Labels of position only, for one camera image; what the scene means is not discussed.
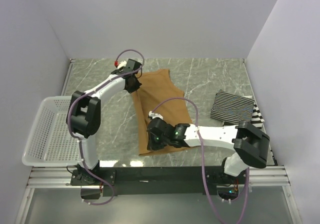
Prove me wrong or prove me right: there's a tan tank top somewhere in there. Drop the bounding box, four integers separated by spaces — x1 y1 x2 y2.
131 69 193 156

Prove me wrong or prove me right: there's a thin-striped black white tank top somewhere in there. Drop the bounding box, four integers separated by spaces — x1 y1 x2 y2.
210 90 255 125

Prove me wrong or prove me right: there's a wide-striped black white tank top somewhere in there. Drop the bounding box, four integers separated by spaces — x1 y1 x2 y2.
222 96 265 130

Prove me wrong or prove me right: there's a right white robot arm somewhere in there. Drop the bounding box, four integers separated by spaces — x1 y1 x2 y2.
147 117 270 184

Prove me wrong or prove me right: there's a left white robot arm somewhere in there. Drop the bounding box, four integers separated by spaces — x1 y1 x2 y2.
66 59 144 185

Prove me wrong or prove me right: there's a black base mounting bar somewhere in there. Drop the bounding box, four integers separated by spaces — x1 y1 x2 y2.
70 166 246 199

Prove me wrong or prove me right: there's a white plastic basket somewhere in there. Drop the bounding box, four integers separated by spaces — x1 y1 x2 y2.
22 96 81 168

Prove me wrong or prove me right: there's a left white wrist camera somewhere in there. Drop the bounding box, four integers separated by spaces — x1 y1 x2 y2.
114 60 127 69

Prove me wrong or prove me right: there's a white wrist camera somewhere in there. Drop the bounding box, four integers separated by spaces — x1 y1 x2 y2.
148 111 163 120
114 60 127 69

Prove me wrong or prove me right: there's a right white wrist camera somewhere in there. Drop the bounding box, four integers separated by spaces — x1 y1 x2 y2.
148 111 163 120

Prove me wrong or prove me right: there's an aluminium frame rail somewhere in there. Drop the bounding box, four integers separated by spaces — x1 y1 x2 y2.
26 166 291 189

